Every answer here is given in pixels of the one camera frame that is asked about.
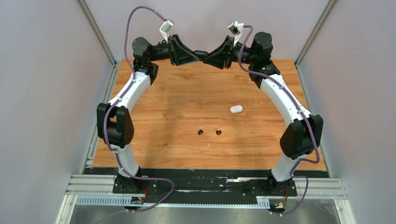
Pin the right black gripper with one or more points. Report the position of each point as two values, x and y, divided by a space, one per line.
220 56

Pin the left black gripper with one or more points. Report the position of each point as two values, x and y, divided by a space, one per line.
179 54

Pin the white earbud charging case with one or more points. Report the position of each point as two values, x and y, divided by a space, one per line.
236 109

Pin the black earbud charging case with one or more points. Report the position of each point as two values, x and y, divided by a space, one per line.
201 55

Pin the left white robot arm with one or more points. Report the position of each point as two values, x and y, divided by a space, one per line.
115 126

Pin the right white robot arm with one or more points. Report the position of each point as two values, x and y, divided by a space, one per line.
303 133

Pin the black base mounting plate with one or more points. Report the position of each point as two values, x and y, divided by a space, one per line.
206 186

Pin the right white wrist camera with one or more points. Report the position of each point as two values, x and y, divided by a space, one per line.
236 29

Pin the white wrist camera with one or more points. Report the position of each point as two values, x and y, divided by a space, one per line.
165 29
236 29

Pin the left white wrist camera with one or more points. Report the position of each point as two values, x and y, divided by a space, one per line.
165 29

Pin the aluminium frame rail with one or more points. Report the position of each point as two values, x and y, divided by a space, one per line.
98 190

